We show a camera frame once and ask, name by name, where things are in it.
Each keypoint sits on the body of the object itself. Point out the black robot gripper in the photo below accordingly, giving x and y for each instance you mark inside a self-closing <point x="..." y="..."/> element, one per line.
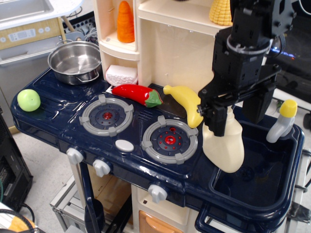
<point x="239" y="75"/>

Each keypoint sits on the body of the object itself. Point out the cream toy detergent bottle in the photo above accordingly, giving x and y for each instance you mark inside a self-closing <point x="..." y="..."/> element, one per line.
<point x="226" y="152"/>

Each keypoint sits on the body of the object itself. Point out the navy toy sink basin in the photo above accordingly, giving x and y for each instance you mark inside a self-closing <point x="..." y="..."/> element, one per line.
<point x="264" y="177"/>

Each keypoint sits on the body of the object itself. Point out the white pole stand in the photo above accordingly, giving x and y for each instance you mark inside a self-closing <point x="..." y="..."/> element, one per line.
<point x="281" y="95"/>

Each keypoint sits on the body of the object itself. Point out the yellow toy banana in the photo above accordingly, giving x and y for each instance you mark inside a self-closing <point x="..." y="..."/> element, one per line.
<point x="189" y="100"/>

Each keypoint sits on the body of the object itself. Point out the grey yellow toy faucet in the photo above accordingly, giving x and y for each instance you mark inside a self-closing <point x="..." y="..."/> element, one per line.
<point x="285" y="121"/>

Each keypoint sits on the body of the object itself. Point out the right grey stove burner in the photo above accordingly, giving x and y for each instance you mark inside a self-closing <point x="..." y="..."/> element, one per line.
<point x="170" y="141"/>

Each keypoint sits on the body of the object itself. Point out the grey stove burner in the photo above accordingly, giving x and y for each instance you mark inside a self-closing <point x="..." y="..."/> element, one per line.
<point x="170" y="141"/>
<point x="107" y="116"/>

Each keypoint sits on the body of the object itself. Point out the navy toy kitchen counter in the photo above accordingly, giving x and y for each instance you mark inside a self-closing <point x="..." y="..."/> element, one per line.
<point x="56" y="122"/>

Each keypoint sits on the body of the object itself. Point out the red toy chili pepper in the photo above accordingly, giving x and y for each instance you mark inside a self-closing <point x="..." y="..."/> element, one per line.
<point x="144" y="95"/>

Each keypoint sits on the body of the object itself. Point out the cream toy kitchen shelf unit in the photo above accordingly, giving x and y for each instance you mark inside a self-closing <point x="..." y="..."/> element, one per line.
<point x="173" y="44"/>

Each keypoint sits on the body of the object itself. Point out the yellow toy corn cob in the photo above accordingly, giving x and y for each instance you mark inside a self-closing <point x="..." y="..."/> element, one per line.
<point x="220" y="13"/>

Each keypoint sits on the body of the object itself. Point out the right grey stove knob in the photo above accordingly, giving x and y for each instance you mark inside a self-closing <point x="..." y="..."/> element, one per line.
<point x="157" y="193"/>

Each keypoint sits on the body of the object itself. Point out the grey stove knob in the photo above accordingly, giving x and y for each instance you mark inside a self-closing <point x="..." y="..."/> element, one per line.
<point x="74" y="156"/>
<point x="157" y="193"/>
<point x="101" y="168"/>

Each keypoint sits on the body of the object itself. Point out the grey oval button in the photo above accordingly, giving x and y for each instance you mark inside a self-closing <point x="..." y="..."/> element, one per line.
<point x="124" y="145"/>

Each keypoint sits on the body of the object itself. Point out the left grey stove burner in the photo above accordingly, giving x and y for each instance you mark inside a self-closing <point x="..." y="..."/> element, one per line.
<point x="107" y="116"/>

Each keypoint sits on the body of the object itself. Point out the orange toy carrot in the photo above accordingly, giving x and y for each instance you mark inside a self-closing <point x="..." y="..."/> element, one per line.
<point x="125" y="23"/>

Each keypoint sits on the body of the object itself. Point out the orange toy drawer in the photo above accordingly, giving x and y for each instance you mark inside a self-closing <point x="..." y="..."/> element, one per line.
<point x="150" y="224"/>

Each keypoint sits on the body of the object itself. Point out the middle grey stove knob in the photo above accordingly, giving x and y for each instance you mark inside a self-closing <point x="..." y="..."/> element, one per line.
<point x="101" y="168"/>

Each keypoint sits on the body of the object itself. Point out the left grey stove knob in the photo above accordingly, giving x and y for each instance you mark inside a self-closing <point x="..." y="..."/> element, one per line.
<point x="74" y="156"/>

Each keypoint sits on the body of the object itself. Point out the stainless steel pot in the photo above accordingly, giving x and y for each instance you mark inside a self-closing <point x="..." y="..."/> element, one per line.
<point x="75" y="62"/>

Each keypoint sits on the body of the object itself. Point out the green toy apple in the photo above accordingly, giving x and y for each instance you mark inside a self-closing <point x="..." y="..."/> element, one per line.
<point x="28" y="100"/>

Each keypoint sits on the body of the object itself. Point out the black computer case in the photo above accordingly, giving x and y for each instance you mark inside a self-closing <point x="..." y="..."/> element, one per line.
<point x="15" y="177"/>

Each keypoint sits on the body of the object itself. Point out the aluminium frame cart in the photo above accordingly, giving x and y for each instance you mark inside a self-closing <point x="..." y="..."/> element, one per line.
<point x="68" y="208"/>

